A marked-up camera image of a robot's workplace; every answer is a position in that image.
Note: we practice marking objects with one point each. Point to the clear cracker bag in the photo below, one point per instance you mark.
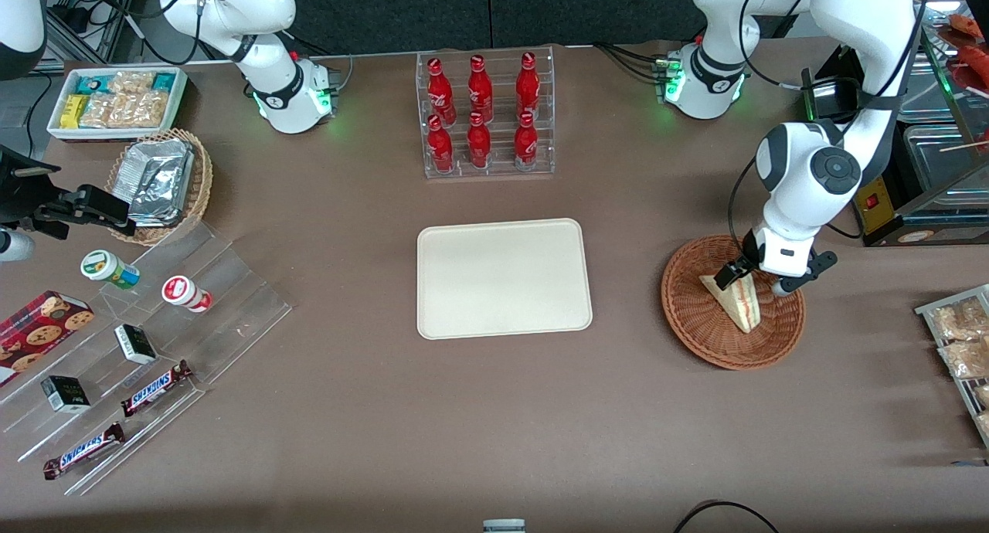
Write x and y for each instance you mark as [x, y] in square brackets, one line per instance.
[131, 82]
[147, 110]
[104, 111]

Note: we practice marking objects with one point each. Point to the silver foil pack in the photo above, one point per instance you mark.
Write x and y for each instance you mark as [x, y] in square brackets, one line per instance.
[158, 174]
[154, 216]

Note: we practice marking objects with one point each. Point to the red lid white cup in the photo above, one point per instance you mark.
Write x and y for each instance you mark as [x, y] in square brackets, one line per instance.
[184, 293]

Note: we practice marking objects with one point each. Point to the cream plastic tray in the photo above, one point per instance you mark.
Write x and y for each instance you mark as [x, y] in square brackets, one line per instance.
[502, 278]

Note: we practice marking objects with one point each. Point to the Snickers chocolate bar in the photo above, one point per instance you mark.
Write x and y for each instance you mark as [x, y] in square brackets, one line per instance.
[83, 451]
[154, 389]

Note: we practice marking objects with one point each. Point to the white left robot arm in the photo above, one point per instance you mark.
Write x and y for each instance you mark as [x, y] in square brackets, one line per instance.
[803, 170]

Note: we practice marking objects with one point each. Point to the clear acrylic bottle rack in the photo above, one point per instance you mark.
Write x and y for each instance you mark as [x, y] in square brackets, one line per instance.
[501, 93]

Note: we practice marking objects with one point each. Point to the oval tan wicker basket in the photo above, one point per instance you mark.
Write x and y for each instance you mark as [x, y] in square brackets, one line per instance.
[202, 178]

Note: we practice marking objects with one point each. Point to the small grey metal device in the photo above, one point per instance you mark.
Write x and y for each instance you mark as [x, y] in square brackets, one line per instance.
[504, 527]

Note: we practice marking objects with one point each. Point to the clear acrylic stepped display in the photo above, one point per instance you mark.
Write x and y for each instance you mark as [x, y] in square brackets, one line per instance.
[232, 286]

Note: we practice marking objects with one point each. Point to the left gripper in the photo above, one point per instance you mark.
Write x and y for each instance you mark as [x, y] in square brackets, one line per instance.
[746, 258]

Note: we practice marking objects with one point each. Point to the aluminium frame rack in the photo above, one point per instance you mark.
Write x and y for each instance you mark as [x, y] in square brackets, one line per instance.
[114, 23]

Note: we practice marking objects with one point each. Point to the white plastic snack bin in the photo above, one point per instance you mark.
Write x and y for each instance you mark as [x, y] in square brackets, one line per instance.
[179, 93]

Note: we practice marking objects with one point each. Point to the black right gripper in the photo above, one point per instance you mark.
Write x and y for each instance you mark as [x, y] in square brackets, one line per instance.
[25, 195]

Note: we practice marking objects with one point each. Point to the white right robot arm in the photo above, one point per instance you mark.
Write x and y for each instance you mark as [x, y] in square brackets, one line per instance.
[278, 100]

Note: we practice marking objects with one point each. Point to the teal snack pack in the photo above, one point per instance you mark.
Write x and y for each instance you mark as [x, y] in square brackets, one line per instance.
[93, 83]
[164, 81]

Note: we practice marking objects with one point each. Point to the red cola bottle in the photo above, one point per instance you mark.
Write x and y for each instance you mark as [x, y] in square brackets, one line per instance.
[526, 147]
[528, 85]
[479, 147]
[440, 151]
[480, 89]
[440, 93]

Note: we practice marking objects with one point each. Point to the triangle sandwich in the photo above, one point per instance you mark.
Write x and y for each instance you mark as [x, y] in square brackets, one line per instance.
[740, 301]

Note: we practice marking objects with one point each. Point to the green lid white cup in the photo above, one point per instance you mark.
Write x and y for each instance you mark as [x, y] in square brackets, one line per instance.
[108, 268]

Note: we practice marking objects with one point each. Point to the red cookie box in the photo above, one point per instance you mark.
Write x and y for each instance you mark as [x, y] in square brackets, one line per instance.
[39, 332]

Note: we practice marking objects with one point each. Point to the small black box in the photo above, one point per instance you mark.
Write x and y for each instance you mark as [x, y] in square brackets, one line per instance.
[136, 344]
[66, 394]

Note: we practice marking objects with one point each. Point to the round brown wicker basket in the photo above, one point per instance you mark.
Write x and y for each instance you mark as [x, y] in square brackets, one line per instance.
[695, 317]

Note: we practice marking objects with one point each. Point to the yellow snack pack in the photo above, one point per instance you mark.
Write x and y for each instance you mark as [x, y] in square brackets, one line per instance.
[73, 111]

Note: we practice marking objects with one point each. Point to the clear pastry bag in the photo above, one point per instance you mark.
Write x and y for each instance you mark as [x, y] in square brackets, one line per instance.
[984, 425]
[983, 395]
[962, 320]
[967, 359]

